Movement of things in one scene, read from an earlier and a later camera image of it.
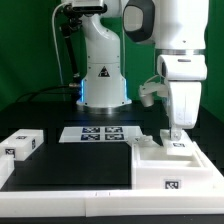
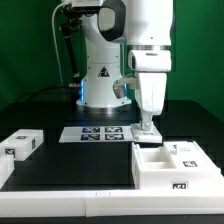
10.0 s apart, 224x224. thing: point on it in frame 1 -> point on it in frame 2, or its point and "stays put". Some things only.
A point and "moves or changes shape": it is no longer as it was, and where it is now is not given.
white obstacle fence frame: (69, 202) stays put
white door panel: (142, 140) moves or changes shape
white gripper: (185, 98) -> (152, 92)
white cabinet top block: (22, 143) stays put
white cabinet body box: (152, 168) moves or changes shape
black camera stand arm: (71, 21) stays put
